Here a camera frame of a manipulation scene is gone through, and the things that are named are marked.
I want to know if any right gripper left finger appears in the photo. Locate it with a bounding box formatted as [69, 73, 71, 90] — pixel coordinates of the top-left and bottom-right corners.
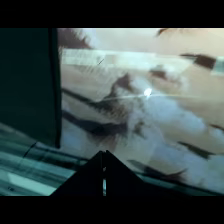
[49, 150, 105, 197]

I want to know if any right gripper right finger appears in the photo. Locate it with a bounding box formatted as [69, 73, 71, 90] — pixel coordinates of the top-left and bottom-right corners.
[104, 149, 157, 197]

